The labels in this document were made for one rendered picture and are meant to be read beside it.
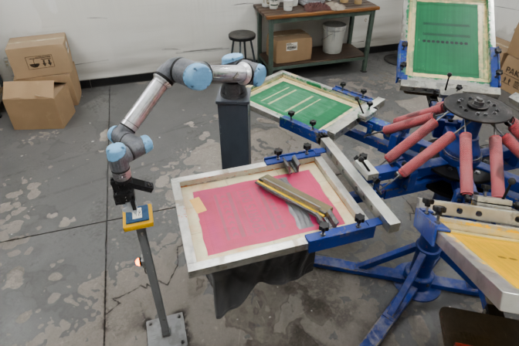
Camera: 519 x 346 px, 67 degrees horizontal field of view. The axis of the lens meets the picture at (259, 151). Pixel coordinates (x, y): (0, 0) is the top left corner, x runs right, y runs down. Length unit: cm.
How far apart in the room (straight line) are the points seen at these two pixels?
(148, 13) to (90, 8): 65
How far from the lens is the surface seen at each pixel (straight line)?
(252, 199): 187
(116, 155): 163
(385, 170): 199
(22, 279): 319
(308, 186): 195
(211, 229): 174
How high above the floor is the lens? 219
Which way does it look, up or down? 35 degrees down
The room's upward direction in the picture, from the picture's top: straight up
